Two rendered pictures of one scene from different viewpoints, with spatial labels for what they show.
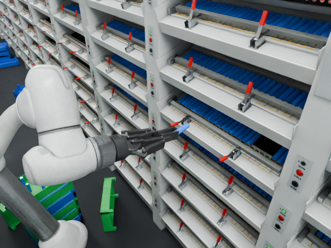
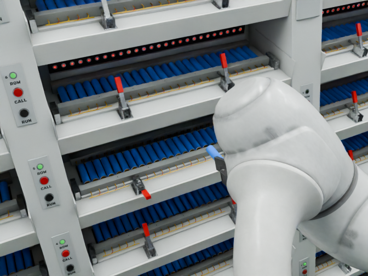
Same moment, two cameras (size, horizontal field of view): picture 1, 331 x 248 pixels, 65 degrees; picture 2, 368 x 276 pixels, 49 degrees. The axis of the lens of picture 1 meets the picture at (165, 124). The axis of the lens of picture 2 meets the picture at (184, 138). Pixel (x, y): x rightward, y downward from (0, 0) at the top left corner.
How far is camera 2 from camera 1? 91 cm
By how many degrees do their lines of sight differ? 64
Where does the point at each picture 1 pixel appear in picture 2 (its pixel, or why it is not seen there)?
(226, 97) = (197, 93)
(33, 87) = (308, 111)
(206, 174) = (197, 233)
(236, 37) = (189, 9)
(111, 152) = not seen: hidden behind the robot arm
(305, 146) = (303, 74)
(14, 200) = not seen: outside the picture
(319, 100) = (301, 23)
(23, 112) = (326, 175)
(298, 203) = not seen: hidden behind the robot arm
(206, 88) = (163, 103)
